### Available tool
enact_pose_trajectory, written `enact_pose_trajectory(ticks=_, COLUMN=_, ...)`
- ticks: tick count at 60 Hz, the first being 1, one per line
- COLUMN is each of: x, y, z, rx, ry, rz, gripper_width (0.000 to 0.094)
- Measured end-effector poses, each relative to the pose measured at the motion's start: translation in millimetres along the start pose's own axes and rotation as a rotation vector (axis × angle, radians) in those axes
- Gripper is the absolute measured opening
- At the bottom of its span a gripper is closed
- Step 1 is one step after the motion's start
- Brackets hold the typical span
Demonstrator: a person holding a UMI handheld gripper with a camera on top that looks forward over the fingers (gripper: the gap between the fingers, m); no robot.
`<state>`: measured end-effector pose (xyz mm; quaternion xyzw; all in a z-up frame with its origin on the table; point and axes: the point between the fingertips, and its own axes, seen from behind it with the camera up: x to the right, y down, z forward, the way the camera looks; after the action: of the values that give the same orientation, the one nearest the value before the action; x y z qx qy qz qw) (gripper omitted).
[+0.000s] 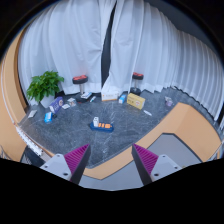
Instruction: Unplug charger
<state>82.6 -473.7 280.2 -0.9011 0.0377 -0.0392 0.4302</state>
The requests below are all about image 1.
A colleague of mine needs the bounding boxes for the small blue white box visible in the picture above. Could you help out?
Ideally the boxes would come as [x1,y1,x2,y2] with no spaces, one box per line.
[44,112,53,123]

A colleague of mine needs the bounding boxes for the white pen-like tube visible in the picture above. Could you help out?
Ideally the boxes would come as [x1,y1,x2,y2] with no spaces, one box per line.
[144,110,152,116]

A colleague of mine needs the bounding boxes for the white flat packet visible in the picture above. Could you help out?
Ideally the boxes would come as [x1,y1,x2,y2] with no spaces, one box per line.
[28,110,37,118]

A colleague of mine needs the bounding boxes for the white charger plug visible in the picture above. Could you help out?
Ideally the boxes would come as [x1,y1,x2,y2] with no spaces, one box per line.
[93,117,99,127]

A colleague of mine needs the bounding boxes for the left red-topped stool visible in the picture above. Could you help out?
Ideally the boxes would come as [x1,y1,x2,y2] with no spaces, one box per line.
[72,75,88,102]

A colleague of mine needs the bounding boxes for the red-topped stool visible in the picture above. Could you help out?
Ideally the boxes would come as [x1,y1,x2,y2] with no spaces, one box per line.
[72,75,88,102]
[130,72,144,96]

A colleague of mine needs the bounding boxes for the purple box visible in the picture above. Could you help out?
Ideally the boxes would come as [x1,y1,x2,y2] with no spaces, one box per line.
[49,97,63,114]

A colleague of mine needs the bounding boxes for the white tissue box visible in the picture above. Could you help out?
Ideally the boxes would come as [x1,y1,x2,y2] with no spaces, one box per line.
[101,91,118,101]

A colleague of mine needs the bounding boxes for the green potted plant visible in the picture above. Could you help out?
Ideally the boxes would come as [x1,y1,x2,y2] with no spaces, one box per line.
[26,71,64,108]

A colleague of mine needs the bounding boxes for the white curtain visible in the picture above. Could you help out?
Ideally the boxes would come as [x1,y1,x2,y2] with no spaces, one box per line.
[99,0,224,118]
[18,0,116,94]

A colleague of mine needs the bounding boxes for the small translucent purple cup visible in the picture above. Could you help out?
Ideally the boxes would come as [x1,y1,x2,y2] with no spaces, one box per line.
[165,97,173,107]

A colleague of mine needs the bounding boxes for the right white curtain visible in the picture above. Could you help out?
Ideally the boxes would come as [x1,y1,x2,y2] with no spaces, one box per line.
[99,0,224,118]

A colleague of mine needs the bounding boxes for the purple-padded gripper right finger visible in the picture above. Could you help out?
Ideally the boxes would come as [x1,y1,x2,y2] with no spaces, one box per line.
[132,144,181,185]

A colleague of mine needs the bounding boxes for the yellow cardboard box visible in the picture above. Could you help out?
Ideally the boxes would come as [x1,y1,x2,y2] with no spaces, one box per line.
[127,93,145,109]

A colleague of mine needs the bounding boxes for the small white patterned box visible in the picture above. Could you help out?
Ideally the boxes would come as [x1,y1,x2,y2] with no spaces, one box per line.
[67,98,76,107]

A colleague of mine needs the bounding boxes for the left white curtain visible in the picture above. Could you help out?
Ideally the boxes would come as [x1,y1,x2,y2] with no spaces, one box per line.
[18,0,116,94]

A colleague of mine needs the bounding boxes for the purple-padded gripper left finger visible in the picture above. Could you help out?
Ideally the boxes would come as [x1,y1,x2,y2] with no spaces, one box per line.
[41,144,91,184]

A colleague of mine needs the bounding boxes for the right red-topped stool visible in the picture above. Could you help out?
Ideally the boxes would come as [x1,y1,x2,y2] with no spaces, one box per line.
[130,72,144,96]

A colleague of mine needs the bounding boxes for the blue white carton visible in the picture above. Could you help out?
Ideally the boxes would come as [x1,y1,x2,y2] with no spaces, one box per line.
[118,94,127,104]

